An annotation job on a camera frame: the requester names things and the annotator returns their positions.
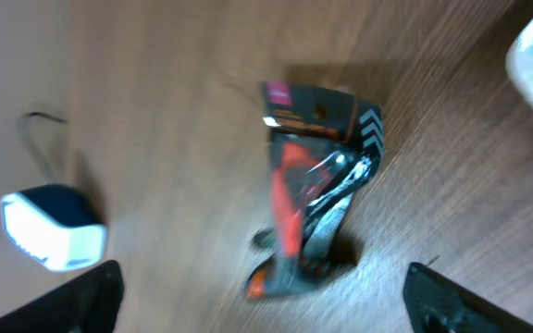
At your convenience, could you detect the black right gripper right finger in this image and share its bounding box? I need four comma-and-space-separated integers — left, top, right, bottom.
403, 262, 533, 333

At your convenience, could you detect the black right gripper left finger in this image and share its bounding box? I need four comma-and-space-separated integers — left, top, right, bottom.
0, 260, 124, 333

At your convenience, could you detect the black red snack packet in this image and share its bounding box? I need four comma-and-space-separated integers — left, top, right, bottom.
243, 81, 385, 301

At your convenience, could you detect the white barcode scanner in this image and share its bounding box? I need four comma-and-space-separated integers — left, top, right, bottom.
0, 184, 107, 272

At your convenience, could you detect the black scanner cable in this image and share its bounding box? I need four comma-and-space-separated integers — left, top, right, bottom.
15, 110, 69, 184

